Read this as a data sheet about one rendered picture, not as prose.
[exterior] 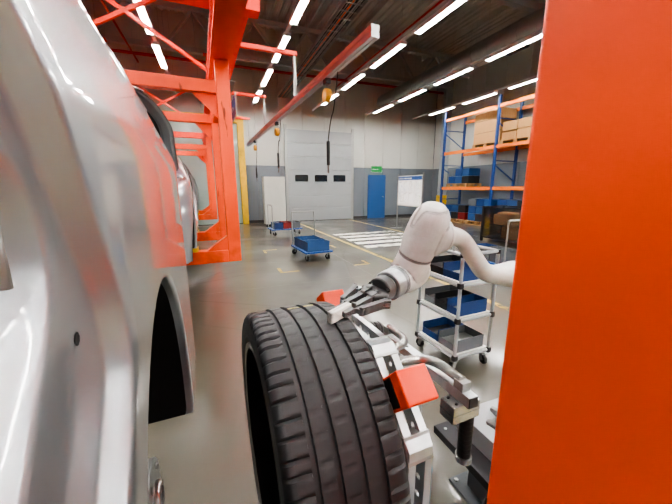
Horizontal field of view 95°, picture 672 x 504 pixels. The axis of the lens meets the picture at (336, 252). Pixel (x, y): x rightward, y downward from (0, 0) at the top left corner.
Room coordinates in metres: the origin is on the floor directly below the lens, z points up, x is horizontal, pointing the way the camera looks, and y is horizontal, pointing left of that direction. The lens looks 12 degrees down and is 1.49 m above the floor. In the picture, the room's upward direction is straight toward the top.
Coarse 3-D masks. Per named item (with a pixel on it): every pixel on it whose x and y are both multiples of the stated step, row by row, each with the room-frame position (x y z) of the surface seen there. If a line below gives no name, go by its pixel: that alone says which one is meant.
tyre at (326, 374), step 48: (288, 336) 0.62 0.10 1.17; (336, 336) 0.63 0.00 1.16; (288, 384) 0.52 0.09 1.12; (336, 384) 0.53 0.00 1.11; (288, 432) 0.45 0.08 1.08; (336, 432) 0.47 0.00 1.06; (384, 432) 0.49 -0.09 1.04; (288, 480) 0.42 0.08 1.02; (336, 480) 0.43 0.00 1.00; (384, 480) 0.46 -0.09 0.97
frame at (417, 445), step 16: (352, 320) 0.85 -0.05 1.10; (368, 336) 0.71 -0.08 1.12; (384, 336) 0.71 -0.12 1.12; (384, 352) 0.66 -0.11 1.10; (384, 368) 0.63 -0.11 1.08; (400, 368) 0.64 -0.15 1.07; (400, 416) 0.57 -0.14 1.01; (416, 416) 0.58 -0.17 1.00; (400, 432) 0.55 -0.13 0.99; (416, 432) 0.56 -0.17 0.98; (416, 448) 0.53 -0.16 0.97; (432, 448) 0.54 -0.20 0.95; (416, 464) 0.53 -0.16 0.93; (416, 480) 0.56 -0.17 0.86; (416, 496) 0.56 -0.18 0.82
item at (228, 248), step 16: (224, 64) 4.05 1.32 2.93; (224, 80) 4.05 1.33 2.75; (224, 96) 4.04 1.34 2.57; (224, 112) 4.04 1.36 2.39; (224, 128) 4.03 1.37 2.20; (224, 144) 4.03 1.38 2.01; (224, 160) 4.02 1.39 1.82; (224, 176) 4.02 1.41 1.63; (224, 192) 4.01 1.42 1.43; (224, 240) 4.01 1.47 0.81; (208, 256) 3.91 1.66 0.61; (224, 256) 3.99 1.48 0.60; (240, 256) 4.07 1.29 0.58
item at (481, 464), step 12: (444, 432) 1.31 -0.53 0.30; (456, 432) 1.31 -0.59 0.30; (456, 444) 1.24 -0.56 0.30; (480, 456) 1.17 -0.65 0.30; (468, 468) 1.14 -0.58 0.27; (480, 468) 1.11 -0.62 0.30; (456, 480) 1.30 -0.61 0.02; (468, 480) 1.28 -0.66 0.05; (480, 480) 1.07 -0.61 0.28; (468, 492) 1.24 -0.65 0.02; (480, 492) 1.21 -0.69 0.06
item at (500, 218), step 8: (488, 208) 8.49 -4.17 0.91; (496, 208) 8.26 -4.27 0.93; (504, 208) 8.03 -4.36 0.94; (512, 208) 7.82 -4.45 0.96; (520, 208) 7.62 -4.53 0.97; (488, 216) 8.47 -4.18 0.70; (496, 216) 8.24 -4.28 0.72; (504, 216) 8.02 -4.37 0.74; (512, 216) 7.81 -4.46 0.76; (520, 216) 7.61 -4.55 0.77; (488, 224) 8.45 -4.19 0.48; (496, 224) 8.21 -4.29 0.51; (504, 224) 7.99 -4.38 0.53; (512, 224) 7.78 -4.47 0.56; (480, 232) 8.67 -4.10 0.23; (488, 232) 8.42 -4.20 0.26; (496, 232) 8.19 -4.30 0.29; (504, 232) 7.97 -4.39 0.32; (512, 232) 7.76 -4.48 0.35; (504, 240) 7.95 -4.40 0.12; (512, 240) 7.74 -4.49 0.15
